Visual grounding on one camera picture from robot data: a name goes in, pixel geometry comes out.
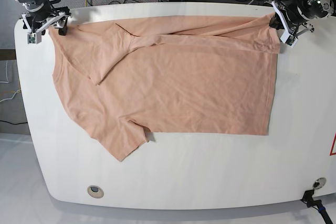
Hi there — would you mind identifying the black clamp mount with cable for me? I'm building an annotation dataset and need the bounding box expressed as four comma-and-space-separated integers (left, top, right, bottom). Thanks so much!
301, 189, 333, 224

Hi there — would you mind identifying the silver table grommet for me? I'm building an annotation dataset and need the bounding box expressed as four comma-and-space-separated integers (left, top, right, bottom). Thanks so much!
87, 185, 104, 199
313, 177, 327, 190

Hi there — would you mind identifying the right silver table grommet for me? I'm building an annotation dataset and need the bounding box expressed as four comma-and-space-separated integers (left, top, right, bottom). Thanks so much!
313, 177, 327, 190

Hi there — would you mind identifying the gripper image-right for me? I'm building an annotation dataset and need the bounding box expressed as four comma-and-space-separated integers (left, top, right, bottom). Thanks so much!
269, 4, 312, 29

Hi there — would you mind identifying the white camera bracket image-right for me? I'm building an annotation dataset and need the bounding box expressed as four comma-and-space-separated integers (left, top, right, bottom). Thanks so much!
267, 0, 316, 48

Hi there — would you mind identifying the peach pink T-shirt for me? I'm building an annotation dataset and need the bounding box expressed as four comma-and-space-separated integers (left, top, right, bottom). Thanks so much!
48, 14, 280, 161

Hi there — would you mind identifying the red triangle warning sticker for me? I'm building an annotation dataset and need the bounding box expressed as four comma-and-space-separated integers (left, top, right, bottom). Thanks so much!
330, 135, 336, 156

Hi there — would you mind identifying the white camera bracket image-left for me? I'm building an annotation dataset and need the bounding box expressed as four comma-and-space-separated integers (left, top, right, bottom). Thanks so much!
22, 7, 71, 44

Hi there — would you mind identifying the left silver table grommet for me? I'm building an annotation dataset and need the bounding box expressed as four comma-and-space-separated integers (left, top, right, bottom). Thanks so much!
87, 185, 104, 199

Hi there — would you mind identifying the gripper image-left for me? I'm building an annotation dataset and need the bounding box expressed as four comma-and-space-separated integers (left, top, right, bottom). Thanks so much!
22, 1, 68, 36

